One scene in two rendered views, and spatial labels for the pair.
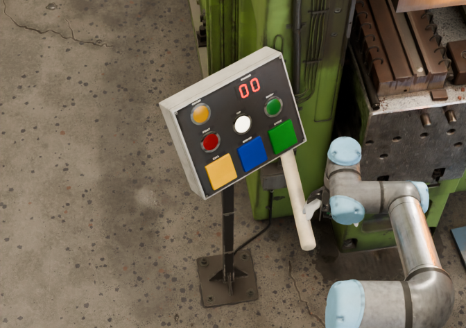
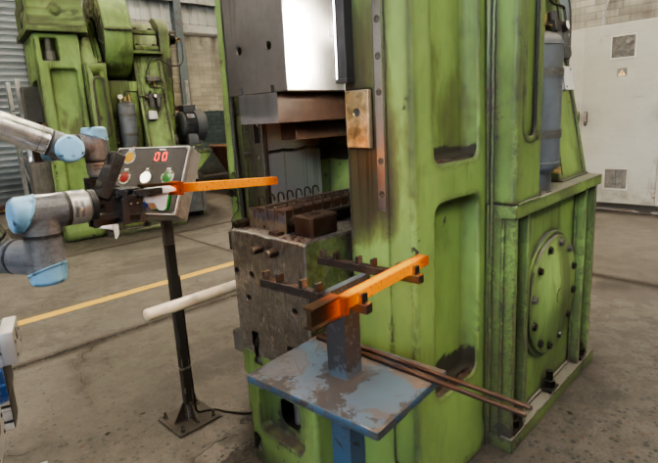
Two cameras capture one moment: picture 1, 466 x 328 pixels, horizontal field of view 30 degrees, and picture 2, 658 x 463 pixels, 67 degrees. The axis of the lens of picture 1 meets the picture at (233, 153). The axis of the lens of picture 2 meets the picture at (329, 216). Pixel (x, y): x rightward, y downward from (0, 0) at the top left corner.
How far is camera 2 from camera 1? 2.68 m
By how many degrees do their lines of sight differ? 61
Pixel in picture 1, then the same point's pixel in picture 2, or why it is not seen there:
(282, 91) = (177, 170)
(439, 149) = (282, 311)
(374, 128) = (236, 251)
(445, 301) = not seen: outside the picture
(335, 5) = (256, 151)
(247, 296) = (179, 431)
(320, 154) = not seen: hidden behind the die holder
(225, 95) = (147, 154)
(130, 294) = (151, 391)
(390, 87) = (255, 216)
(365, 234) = (265, 435)
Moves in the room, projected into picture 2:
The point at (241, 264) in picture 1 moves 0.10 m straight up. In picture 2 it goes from (206, 417) to (203, 396)
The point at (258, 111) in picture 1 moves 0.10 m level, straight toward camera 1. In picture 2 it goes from (158, 174) to (130, 177)
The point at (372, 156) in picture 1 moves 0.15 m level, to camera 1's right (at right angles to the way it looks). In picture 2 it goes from (242, 293) to (262, 304)
